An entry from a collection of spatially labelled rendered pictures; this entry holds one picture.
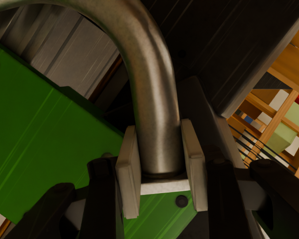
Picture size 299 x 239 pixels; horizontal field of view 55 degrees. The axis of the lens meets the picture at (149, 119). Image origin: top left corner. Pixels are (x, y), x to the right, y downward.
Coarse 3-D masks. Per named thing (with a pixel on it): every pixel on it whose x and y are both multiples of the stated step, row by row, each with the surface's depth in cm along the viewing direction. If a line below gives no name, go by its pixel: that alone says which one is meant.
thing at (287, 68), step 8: (288, 48) 88; (296, 48) 88; (280, 56) 89; (288, 56) 88; (296, 56) 88; (272, 64) 89; (280, 64) 89; (288, 64) 88; (296, 64) 88; (272, 72) 94; (280, 72) 89; (288, 72) 88; (296, 72) 87; (280, 80) 96; (288, 80) 90; (296, 80) 87; (296, 88) 92
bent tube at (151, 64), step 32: (0, 0) 18; (32, 0) 18; (64, 0) 18; (96, 0) 17; (128, 0) 17; (128, 32) 17; (160, 32) 18; (128, 64) 18; (160, 64) 18; (160, 96) 18; (160, 128) 18; (160, 160) 18; (160, 192) 18
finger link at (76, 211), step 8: (80, 192) 13; (120, 192) 14; (80, 200) 13; (120, 200) 14; (72, 208) 13; (80, 208) 13; (120, 208) 14; (64, 216) 13; (72, 216) 13; (80, 216) 13; (64, 224) 13; (72, 224) 13; (80, 224) 13; (64, 232) 13
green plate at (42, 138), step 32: (0, 64) 22; (0, 96) 22; (32, 96) 22; (64, 96) 22; (0, 128) 22; (32, 128) 22; (64, 128) 22; (96, 128) 22; (0, 160) 23; (32, 160) 23; (64, 160) 22; (0, 192) 23; (32, 192) 23; (128, 224) 23; (160, 224) 23
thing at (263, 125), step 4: (244, 116) 813; (248, 116) 817; (248, 120) 818; (252, 120) 813; (256, 120) 807; (260, 120) 844; (260, 124) 804; (264, 124) 833; (260, 128) 801; (252, 140) 816; (248, 144) 817; (244, 148) 821; (244, 156) 852
